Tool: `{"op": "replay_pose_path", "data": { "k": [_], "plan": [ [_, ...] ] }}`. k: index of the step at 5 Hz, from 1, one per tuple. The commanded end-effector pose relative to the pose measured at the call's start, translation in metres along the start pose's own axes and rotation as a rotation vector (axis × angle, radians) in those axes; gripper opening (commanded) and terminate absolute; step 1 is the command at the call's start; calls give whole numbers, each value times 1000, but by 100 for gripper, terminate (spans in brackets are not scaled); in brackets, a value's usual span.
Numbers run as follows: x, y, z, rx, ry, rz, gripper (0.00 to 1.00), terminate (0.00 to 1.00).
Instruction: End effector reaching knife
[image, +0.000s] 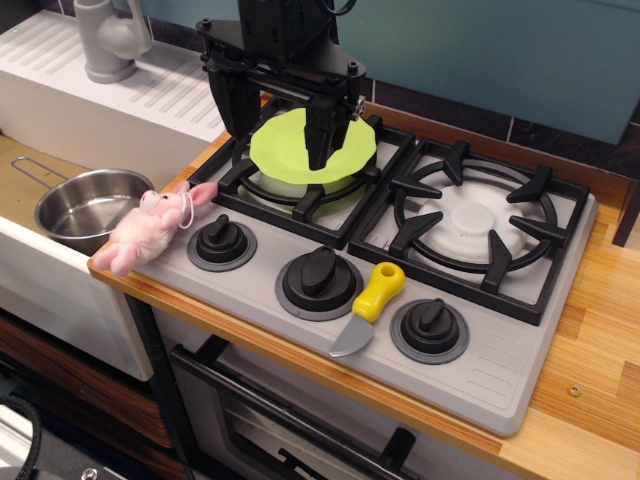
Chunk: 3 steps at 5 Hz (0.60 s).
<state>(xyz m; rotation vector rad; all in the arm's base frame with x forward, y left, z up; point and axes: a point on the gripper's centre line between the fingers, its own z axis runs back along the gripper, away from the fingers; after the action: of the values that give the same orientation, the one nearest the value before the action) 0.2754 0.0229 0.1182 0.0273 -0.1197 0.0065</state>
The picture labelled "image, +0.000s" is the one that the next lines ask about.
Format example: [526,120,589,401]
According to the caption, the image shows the grey toy faucet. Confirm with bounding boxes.
[74,0,152,84]

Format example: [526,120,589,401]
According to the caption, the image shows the lime green plate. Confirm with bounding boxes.
[249,108,377,185]

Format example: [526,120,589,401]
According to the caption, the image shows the pink plush bunny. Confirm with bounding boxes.
[93,181,218,277]

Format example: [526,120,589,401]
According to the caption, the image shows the black left stove knob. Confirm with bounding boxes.
[187,214,257,273]

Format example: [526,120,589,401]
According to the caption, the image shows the white right burner disc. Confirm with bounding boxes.
[418,181,527,264]

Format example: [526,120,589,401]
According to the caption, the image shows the black right stove knob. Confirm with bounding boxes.
[390,298,470,365]

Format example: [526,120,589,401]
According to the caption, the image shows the yellow handled toy knife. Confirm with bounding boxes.
[329,262,406,358]

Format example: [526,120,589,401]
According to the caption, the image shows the black right burner grate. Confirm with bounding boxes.
[349,139,598,325]

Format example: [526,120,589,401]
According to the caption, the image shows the white toy sink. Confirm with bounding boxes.
[1,10,224,382]

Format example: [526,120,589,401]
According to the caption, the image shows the toy oven door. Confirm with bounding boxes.
[166,336,511,479]

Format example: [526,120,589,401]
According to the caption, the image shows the black middle stove knob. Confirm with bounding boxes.
[275,246,364,322]

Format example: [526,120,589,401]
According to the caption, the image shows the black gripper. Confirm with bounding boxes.
[196,1,366,170]

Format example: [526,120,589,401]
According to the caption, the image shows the grey toy stove top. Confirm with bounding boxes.
[130,149,599,438]

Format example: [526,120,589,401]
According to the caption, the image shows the black braided cable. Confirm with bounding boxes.
[0,393,41,480]

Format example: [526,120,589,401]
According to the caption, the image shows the black stove knob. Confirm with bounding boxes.
[275,246,364,322]
[390,298,470,365]
[187,214,257,273]

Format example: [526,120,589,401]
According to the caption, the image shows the stainless steel pot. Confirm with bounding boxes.
[11,156,154,256]

